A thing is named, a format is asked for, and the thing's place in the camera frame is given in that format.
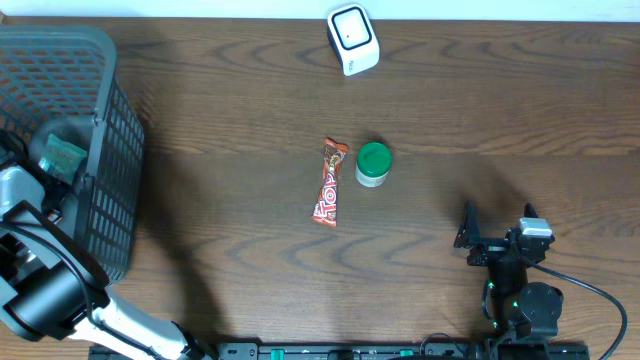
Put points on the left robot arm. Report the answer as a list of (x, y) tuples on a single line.
[(51, 287)]

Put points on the teal snack packet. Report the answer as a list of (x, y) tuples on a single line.
[(61, 159)]

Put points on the grey plastic mesh basket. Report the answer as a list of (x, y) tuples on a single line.
[(63, 78)]

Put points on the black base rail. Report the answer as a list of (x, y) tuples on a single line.
[(437, 350)]

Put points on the red Top chocolate bar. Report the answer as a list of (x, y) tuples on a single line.
[(325, 209)]

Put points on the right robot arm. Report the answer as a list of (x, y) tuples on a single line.
[(525, 314)]

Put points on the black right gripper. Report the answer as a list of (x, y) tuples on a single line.
[(469, 236)]

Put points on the white barcode scanner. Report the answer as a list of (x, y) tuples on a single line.
[(353, 39)]

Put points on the green lid jar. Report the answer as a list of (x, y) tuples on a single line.
[(373, 163)]

